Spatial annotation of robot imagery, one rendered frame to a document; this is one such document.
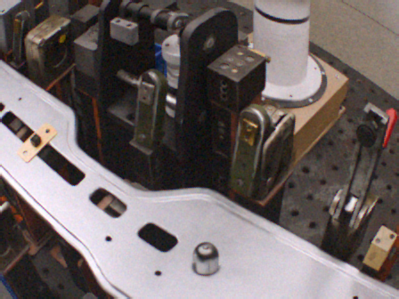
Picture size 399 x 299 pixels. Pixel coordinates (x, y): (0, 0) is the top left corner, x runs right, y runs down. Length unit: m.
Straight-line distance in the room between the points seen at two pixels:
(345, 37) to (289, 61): 1.68
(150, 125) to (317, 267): 0.32
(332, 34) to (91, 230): 2.21
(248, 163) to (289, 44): 0.41
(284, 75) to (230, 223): 0.50
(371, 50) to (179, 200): 2.13
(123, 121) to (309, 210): 0.41
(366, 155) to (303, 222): 0.51
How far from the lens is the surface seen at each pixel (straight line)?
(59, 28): 1.06
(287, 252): 0.79
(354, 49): 2.82
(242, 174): 0.85
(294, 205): 1.22
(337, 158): 1.31
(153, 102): 0.87
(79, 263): 0.99
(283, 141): 0.85
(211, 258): 0.74
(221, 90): 0.85
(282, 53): 1.21
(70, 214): 0.84
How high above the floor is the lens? 1.66
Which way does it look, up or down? 47 degrees down
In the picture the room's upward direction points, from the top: 2 degrees counter-clockwise
